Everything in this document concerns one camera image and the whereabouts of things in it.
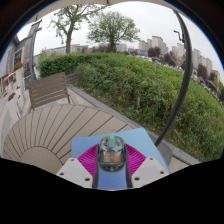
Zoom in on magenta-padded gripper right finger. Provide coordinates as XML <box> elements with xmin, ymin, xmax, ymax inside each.
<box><xmin>124</xmin><ymin>143</ymin><xmax>170</xmax><ymax>190</ymax></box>

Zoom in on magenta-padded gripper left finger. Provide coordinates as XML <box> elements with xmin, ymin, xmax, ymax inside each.
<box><xmin>55</xmin><ymin>143</ymin><xmax>100</xmax><ymax>190</ymax></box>

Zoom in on translucent green computer mouse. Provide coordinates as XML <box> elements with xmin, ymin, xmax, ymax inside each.
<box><xmin>97</xmin><ymin>134</ymin><xmax>127</xmax><ymax>173</ymax></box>

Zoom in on blue rectangular mouse pad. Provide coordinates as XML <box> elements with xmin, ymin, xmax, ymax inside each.
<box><xmin>70</xmin><ymin>127</ymin><xmax>171</xmax><ymax>191</ymax></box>

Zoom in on grey slatted wooden chair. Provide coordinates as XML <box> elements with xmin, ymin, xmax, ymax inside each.
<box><xmin>27</xmin><ymin>71</ymin><xmax>73</xmax><ymax>112</ymax></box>

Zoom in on white planter with red flowers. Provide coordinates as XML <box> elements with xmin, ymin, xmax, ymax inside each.
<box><xmin>0</xmin><ymin>91</ymin><xmax>24</xmax><ymax>134</ymax></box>

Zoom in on dark curved umbrella pole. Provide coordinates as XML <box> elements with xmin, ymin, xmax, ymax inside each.
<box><xmin>153</xmin><ymin>9</ymin><xmax>194</xmax><ymax>148</ymax></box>

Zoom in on grey storefront building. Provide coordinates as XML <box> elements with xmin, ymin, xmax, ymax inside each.
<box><xmin>0</xmin><ymin>36</ymin><xmax>33</xmax><ymax>98</ymax></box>

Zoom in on distant apartment buildings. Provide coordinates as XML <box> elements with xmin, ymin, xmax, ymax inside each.
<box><xmin>138</xmin><ymin>35</ymin><xmax>224</xmax><ymax>88</ymax></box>

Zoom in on tall grey sign pillar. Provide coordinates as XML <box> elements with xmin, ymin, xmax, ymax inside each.
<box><xmin>23</xmin><ymin>19</ymin><xmax>43</xmax><ymax>89</ymax></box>

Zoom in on thin-trunked leaning tree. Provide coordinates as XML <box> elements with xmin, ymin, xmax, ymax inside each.
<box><xmin>48</xmin><ymin>3</ymin><xmax>108</xmax><ymax>55</ymax></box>

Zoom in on round-crowned green tree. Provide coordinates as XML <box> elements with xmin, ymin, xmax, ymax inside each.
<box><xmin>86</xmin><ymin>10</ymin><xmax>141</xmax><ymax>53</ymax></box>

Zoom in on beige patio umbrella canopy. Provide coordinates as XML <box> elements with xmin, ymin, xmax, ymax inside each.
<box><xmin>26</xmin><ymin>0</ymin><xmax>174</xmax><ymax>25</ymax></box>

